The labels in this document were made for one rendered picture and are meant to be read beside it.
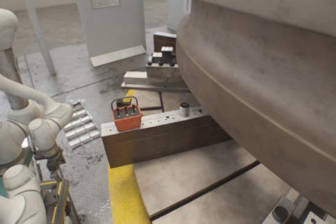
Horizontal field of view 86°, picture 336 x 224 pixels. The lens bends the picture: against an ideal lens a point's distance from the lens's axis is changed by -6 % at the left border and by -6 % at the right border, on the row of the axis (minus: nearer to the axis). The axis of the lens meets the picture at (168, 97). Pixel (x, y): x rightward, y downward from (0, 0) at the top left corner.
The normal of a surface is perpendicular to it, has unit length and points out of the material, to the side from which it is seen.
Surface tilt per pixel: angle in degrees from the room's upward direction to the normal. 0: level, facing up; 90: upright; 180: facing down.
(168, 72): 90
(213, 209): 0
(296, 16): 90
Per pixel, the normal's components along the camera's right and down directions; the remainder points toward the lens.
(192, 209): 0.00, -0.82
